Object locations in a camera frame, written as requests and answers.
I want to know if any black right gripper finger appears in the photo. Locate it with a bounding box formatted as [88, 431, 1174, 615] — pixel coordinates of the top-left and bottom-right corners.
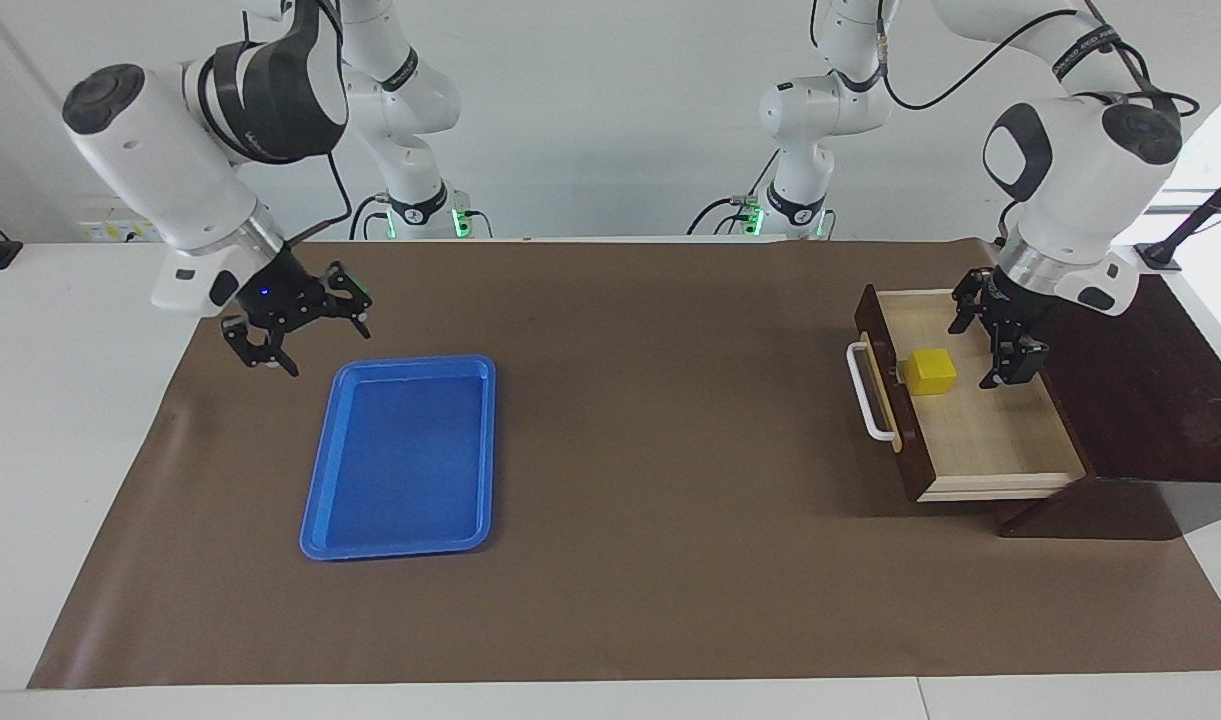
[315, 260, 375, 341]
[220, 312, 301, 379]

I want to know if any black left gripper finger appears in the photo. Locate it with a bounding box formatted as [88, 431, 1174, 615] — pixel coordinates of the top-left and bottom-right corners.
[948, 268, 985, 336]
[978, 335, 1053, 391]

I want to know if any wooden drawer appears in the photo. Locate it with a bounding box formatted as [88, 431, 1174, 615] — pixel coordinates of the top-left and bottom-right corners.
[854, 283, 1089, 504]

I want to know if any yellow cube block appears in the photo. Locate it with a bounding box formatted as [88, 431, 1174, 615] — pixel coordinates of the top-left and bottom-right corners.
[903, 347, 959, 397]

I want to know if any white drawer handle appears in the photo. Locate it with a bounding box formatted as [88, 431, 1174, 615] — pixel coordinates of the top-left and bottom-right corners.
[847, 343, 899, 442]

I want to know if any black mounting stand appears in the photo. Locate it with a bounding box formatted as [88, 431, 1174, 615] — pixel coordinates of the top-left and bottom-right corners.
[1135, 160, 1221, 273]

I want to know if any dark brown wooden cabinet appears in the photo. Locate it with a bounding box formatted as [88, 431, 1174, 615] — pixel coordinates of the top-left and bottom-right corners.
[995, 268, 1221, 542]

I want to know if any blue plastic tray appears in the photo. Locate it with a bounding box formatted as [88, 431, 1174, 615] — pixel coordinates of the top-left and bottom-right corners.
[299, 354, 498, 562]

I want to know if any bright window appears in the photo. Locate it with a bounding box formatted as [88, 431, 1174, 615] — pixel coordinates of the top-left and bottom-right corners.
[1145, 75, 1221, 246]

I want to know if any brown table mat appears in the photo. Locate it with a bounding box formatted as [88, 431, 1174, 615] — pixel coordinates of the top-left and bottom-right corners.
[27, 240, 1221, 691]

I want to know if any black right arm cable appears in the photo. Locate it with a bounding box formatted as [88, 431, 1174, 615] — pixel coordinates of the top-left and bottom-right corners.
[288, 150, 355, 247]

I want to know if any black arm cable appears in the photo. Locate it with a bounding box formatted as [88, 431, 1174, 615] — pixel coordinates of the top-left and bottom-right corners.
[870, 0, 1203, 246]
[288, 150, 355, 247]

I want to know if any white wall socket box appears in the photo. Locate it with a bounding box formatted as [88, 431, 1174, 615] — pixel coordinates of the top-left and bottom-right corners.
[78, 215, 166, 244]

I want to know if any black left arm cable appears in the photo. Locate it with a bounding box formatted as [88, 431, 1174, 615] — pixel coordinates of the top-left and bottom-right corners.
[870, 0, 1203, 246]

